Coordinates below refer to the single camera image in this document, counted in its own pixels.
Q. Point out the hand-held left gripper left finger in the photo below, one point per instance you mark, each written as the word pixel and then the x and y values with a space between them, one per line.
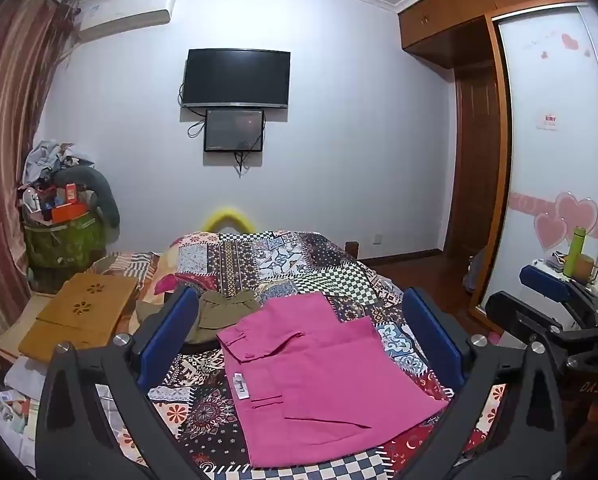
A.
pixel 171 332

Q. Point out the pink pants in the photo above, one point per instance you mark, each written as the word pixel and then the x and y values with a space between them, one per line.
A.
pixel 319 375

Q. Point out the wooden lap desk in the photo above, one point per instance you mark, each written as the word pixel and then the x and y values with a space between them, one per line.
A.
pixel 79 310

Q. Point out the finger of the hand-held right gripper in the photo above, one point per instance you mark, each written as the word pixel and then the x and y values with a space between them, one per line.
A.
pixel 549 281
pixel 524 315

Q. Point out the pile of clothes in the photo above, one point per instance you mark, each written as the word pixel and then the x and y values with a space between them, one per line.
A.
pixel 44 160

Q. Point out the white wall socket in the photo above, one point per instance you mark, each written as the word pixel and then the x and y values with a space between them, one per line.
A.
pixel 377 239

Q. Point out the brown mug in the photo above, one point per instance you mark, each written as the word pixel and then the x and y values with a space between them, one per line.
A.
pixel 588 270

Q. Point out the patchwork printed blanket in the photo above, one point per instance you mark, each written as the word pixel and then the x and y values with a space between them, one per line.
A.
pixel 299 265

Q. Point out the small black wall monitor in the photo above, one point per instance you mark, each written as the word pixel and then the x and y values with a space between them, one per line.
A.
pixel 234 130

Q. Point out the brown wooden door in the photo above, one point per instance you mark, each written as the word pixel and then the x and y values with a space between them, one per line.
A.
pixel 476 160

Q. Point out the olive green pants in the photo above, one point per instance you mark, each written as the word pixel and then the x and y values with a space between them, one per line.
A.
pixel 226 310

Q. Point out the scattered papers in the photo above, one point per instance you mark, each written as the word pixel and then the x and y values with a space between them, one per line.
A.
pixel 11 410

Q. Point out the flat cardboard sheet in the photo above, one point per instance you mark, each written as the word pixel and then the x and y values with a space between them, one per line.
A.
pixel 11 330

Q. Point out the orange box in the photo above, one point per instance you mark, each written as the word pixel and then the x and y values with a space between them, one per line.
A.
pixel 69 211

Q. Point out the grey bag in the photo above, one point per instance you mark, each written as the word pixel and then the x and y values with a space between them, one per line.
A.
pixel 476 272

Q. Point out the striped pink curtain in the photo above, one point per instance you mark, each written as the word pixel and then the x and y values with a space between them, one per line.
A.
pixel 9 110

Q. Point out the yellow curved object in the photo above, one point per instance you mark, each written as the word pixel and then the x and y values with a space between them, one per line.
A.
pixel 214 220

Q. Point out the white sliding door heart stickers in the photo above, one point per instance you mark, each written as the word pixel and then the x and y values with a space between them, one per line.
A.
pixel 539 170

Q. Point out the green bottle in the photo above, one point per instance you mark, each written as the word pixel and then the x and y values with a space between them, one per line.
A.
pixel 575 255

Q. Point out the black wall television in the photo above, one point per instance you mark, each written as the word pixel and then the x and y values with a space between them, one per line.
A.
pixel 236 77

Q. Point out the wooden wardrobe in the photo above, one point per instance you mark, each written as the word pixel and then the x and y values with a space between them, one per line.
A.
pixel 444 25

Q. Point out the white air conditioner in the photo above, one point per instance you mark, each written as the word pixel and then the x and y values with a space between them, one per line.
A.
pixel 124 15

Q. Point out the wooden bed post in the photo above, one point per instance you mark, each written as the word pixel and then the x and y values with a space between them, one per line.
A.
pixel 352 250

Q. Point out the green bag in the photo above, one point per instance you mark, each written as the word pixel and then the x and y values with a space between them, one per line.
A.
pixel 64 242

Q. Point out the red and white sticker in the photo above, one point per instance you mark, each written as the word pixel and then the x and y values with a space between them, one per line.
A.
pixel 549 121

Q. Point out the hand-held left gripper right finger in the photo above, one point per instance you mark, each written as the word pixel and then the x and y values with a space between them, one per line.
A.
pixel 429 332

